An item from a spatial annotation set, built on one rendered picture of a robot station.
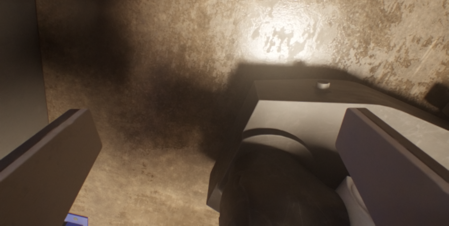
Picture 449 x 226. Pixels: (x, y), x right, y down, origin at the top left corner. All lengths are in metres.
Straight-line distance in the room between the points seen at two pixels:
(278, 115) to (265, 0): 0.26
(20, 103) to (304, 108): 0.66
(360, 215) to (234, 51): 0.40
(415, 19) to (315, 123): 0.36
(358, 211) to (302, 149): 0.13
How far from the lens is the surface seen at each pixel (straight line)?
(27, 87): 0.73
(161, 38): 0.58
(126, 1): 0.60
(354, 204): 0.43
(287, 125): 0.45
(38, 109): 0.79
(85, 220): 1.07
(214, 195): 0.56
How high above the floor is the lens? 0.55
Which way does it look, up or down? 65 degrees down
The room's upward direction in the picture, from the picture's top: 175 degrees counter-clockwise
